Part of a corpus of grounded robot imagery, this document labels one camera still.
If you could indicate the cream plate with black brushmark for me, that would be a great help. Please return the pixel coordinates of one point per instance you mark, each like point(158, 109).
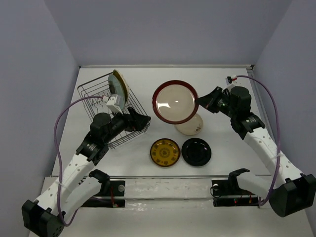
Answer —
point(191, 127)

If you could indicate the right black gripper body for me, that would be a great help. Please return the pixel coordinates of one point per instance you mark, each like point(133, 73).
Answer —
point(223, 104)

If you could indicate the yellow patterned round plate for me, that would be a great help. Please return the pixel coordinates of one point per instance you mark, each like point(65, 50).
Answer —
point(165, 152)

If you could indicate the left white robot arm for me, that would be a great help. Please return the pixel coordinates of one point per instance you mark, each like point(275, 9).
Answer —
point(56, 208)

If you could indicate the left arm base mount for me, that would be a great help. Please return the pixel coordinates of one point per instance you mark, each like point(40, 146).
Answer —
point(111, 195)

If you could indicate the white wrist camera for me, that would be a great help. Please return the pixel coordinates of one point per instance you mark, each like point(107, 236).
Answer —
point(113, 103)
point(230, 82)

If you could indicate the black round plate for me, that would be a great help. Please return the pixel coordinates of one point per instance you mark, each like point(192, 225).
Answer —
point(196, 152)

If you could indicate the light blue flower plate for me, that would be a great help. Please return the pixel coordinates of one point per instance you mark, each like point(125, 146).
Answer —
point(115, 87)

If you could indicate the red rimmed cream plate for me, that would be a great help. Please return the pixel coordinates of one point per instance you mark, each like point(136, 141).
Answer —
point(174, 102)

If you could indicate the woven bamboo pattern plate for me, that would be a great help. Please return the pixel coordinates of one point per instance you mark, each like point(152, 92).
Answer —
point(123, 82)

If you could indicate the dark wire dish rack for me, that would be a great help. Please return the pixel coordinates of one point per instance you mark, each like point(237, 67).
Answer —
point(99, 87)

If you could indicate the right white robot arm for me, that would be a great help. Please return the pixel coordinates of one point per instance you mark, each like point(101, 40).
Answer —
point(290, 190)

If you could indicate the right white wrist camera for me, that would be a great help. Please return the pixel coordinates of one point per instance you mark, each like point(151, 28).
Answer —
point(230, 82)

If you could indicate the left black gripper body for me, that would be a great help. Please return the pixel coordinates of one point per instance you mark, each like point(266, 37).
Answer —
point(121, 122)

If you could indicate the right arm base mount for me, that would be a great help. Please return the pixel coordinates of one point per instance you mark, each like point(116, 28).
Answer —
point(224, 195)

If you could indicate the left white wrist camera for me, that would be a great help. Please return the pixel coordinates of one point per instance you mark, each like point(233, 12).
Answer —
point(113, 103)

